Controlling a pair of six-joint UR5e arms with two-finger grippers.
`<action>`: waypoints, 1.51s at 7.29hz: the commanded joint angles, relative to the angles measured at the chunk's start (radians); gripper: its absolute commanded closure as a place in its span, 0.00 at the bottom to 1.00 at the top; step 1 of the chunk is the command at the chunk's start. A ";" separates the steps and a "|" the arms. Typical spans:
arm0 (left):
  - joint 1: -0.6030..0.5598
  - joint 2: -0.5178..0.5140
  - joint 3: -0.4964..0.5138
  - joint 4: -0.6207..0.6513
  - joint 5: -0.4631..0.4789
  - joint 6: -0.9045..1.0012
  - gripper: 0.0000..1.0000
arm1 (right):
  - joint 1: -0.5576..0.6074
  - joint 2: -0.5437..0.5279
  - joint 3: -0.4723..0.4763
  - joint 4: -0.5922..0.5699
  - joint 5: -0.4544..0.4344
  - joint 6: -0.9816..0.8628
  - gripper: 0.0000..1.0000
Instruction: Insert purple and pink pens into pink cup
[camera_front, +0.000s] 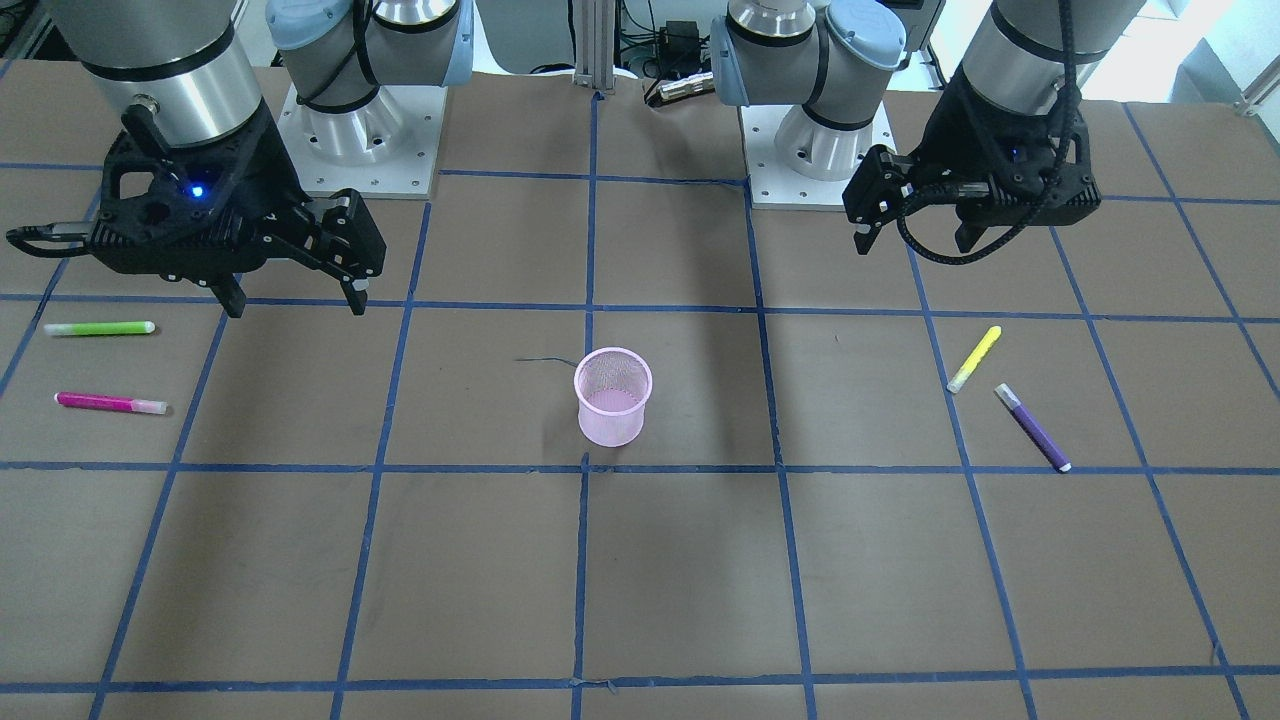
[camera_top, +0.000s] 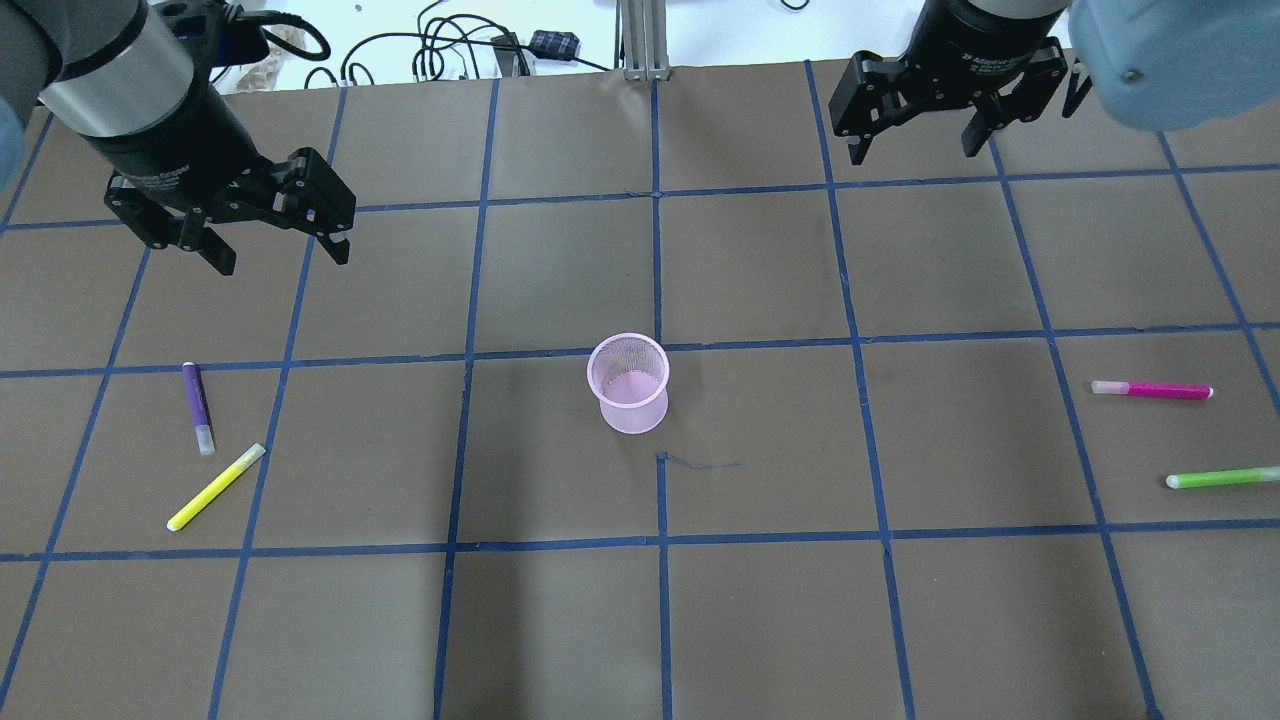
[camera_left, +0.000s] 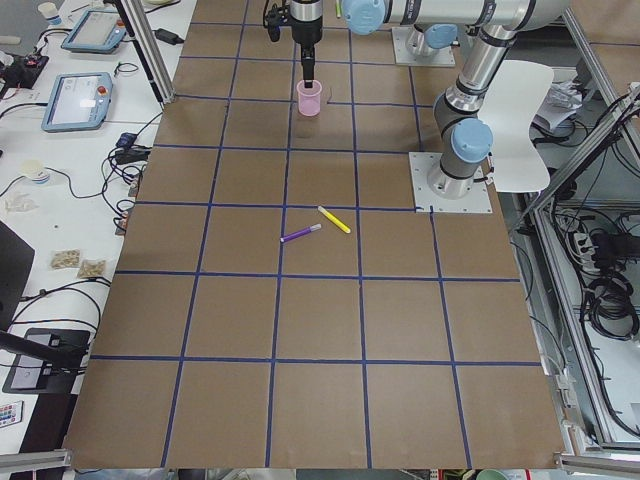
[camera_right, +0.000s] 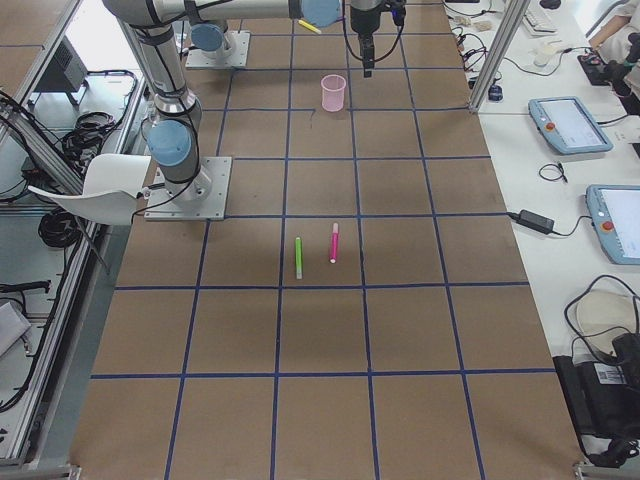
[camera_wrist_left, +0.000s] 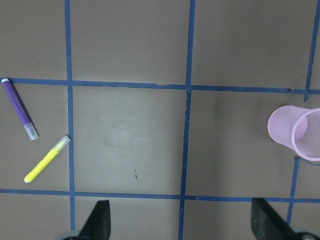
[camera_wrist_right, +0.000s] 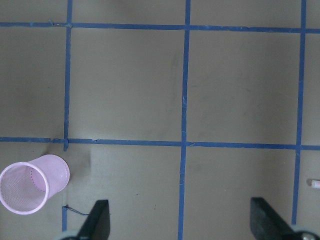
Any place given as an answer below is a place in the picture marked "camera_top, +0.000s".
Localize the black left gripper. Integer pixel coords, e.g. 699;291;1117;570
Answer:
88;92;356;277

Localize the pink pen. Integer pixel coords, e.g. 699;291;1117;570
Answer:
1091;380;1215;400

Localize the green pen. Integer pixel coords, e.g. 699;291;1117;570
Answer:
1165;466;1279;489

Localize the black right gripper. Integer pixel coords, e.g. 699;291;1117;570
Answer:
829;1;1069;167

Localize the pink mesh cup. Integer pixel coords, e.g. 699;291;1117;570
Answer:
586;332;671;436

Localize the black cables bundle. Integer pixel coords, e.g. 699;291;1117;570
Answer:
225;0;616;91

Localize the aluminium frame post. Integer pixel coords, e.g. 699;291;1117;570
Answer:
614;1;671;82

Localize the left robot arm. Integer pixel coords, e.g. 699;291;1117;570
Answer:
3;1;356;275

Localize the purple pen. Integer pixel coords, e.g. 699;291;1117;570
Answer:
180;363;216;457

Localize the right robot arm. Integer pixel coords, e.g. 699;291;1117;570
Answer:
828;1;1279;165

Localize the yellow pen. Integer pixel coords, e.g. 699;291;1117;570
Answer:
165;443;268;533

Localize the black power adapter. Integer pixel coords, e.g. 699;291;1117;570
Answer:
527;29;581;61

